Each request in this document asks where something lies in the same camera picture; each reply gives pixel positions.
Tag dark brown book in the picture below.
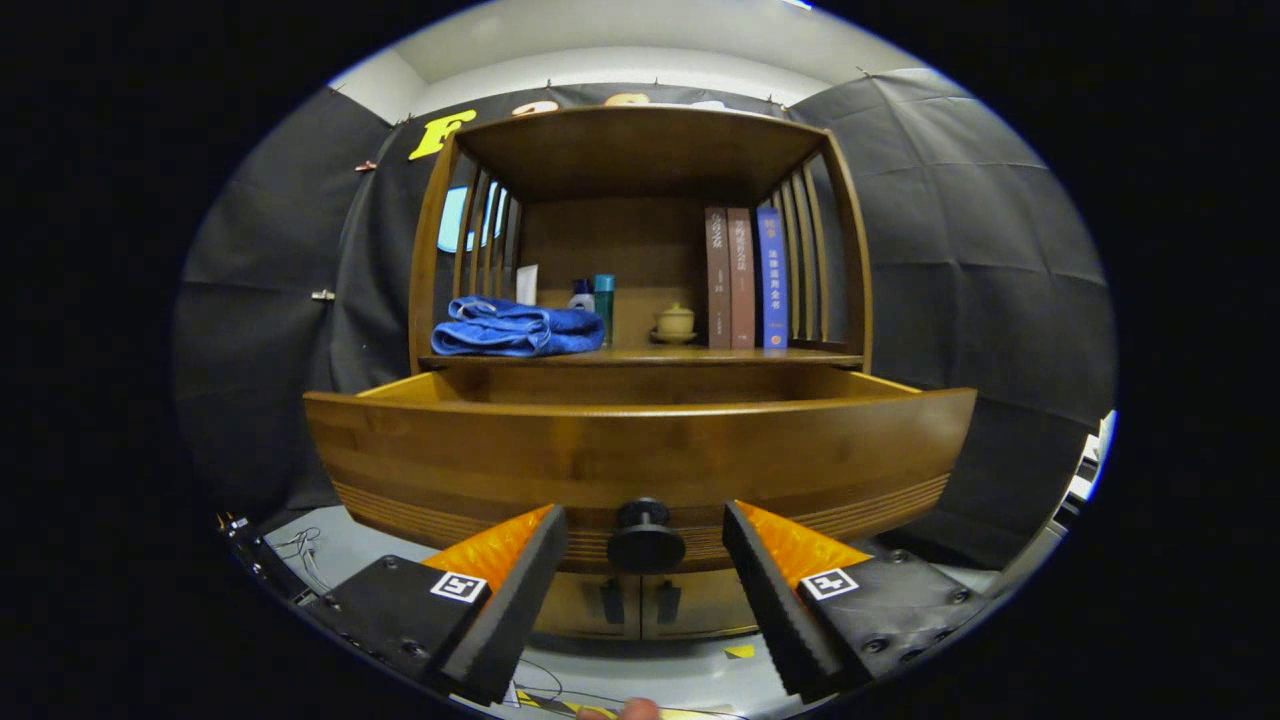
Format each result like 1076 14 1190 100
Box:
704 206 732 350

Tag wooden cabinet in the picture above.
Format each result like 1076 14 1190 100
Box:
408 104 873 641

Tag wooden countertop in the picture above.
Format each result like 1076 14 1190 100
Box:
420 345 863 368

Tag wooden cabinet door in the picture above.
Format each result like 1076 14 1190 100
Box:
640 568 761 639
535 572 642 641

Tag thin floor cables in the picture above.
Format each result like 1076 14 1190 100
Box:
270 527 326 591

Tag blue book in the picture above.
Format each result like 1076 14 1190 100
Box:
755 207 789 350

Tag white paper object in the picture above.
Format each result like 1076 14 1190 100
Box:
1068 410 1117 501

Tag reddish brown book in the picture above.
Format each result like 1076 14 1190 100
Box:
727 207 757 350

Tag folded blue towel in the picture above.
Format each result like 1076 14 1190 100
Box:
430 296 607 358

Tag beige lidded teacup with saucer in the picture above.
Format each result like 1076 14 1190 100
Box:
650 302 699 346

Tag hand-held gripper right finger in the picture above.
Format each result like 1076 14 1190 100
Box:
722 500 991 704

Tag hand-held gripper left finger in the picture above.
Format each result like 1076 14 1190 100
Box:
300 503 569 706

